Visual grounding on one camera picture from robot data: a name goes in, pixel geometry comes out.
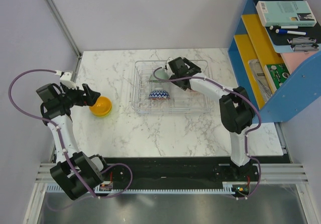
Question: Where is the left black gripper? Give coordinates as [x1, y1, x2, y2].
[58, 83, 100, 109]

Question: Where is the yellow plastic bowl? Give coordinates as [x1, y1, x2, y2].
[89, 96, 112, 117]

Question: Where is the green ceramic bowl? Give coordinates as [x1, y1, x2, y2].
[149, 67, 170, 83]

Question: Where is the red patterned glass bowl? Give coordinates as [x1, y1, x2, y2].
[148, 89, 170, 100]

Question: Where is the red plastic bowl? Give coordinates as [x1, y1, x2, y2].
[190, 90, 199, 94]

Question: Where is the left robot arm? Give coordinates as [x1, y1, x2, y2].
[36, 83, 110, 200]

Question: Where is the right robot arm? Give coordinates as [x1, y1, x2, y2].
[166, 57, 255, 181]

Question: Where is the clear plastic dish rack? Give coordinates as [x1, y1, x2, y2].
[131, 60, 215, 114]

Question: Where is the clear bag with spiral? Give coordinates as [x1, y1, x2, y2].
[248, 59, 272, 103]

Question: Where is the green circuit board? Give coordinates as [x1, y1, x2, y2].
[264, 63, 290, 93]

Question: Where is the blue wooden shelf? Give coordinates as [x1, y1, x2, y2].
[228, 0, 320, 123]

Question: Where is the white marker black cap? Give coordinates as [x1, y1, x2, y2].
[269, 26, 298, 30]

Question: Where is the white marker blue cap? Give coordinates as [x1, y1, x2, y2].
[275, 29, 306, 36]

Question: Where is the light green book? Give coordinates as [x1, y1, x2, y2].
[256, 1, 317, 27]

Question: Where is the upper grey binder clip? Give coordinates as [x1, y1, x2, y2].
[287, 37, 316, 45]

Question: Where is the grey binder clip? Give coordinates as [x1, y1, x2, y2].
[290, 43, 319, 52]
[287, 37, 316, 45]

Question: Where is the lower grey binder clip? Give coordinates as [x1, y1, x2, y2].
[290, 43, 319, 52]

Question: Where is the black clipboard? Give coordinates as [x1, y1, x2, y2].
[253, 0, 320, 46]

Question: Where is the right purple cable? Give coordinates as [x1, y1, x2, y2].
[152, 66, 262, 200]

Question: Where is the purple cable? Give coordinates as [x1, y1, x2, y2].
[152, 66, 262, 200]
[8, 68, 133, 211]

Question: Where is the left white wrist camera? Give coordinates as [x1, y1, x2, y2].
[60, 72, 77, 90]

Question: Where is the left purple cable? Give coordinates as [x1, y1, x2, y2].
[8, 68, 133, 211]

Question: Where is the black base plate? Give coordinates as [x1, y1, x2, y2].
[100, 156, 261, 192]

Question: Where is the white slotted cable duct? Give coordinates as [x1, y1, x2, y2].
[46, 182, 238, 193]

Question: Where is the aluminium frame rail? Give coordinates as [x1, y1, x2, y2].
[35, 163, 308, 184]

